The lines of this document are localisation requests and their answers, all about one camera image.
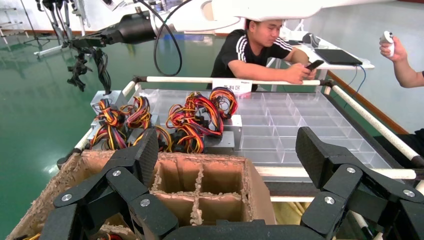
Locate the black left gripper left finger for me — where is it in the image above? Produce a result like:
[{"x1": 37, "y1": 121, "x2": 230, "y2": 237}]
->
[{"x1": 39, "y1": 128, "x2": 180, "y2": 240}]

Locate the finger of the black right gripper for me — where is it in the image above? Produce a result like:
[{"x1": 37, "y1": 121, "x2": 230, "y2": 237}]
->
[
  {"x1": 74, "y1": 30, "x2": 115, "y2": 42},
  {"x1": 70, "y1": 37, "x2": 111, "y2": 51}
]

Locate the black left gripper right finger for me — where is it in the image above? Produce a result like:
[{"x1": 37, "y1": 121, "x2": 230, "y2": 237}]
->
[{"x1": 295, "y1": 126, "x2": 424, "y2": 240}]

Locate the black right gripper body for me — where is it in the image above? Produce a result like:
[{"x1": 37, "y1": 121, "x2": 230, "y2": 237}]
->
[{"x1": 105, "y1": 10, "x2": 159, "y2": 46}]

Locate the person with bare forearm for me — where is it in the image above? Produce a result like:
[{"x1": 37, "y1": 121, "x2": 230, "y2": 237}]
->
[{"x1": 373, "y1": 34, "x2": 424, "y2": 169}]

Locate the white base equipment stand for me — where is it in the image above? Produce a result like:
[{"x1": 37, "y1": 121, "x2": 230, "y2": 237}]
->
[{"x1": 33, "y1": 0, "x2": 92, "y2": 59}]

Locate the pale yellow sheet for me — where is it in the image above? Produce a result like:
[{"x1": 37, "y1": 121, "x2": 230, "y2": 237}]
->
[{"x1": 274, "y1": 201, "x2": 310, "y2": 227}]

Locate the white metal rack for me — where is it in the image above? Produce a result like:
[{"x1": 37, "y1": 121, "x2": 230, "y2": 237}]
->
[{"x1": 0, "y1": 6, "x2": 31, "y2": 46}]

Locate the clear plastic compartment tray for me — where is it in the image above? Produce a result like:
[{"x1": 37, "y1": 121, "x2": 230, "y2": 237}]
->
[{"x1": 132, "y1": 88, "x2": 394, "y2": 167}]

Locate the man in black striped tee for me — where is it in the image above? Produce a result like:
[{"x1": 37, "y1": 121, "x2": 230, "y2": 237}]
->
[{"x1": 206, "y1": 18, "x2": 320, "y2": 92}]

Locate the white paper cart label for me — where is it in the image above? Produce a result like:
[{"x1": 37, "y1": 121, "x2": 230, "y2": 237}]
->
[{"x1": 211, "y1": 78, "x2": 254, "y2": 96}]

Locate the brown cardboard divider box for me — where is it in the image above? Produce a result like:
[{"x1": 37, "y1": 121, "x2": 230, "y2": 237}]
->
[{"x1": 6, "y1": 149, "x2": 278, "y2": 240}]

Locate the white table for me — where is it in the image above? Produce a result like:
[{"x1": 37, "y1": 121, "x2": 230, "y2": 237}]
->
[{"x1": 264, "y1": 28, "x2": 376, "y2": 92}]

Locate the black smartphone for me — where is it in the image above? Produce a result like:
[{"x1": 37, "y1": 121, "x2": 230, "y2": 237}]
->
[{"x1": 305, "y1": 59, "x2": 326, "y2": 72}]

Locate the black laptop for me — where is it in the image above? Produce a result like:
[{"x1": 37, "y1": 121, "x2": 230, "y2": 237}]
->
[{"x1": 313, "y1": 48, "x2": 364, "y2": 66}]

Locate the black pouch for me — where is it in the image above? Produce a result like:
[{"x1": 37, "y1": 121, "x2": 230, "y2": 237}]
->
[{"x1": 301, "y1": 32, "x2": 322, "y2": 46}]

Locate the white handheld controller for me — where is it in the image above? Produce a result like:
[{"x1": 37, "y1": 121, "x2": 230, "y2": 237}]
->
[{"x1": 379, "y1": 30, "x2": 396, "y2": 58}]

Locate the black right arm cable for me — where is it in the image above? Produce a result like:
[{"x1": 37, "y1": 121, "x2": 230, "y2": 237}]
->
[{"x1": 135, "y1": 0, "x2": 195, "y2": 78}]

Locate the blue cable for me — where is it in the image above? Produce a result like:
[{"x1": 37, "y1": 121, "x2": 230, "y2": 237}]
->
[{"x1": 343, "y1": 64, "x2": 367, "y2": 108}]

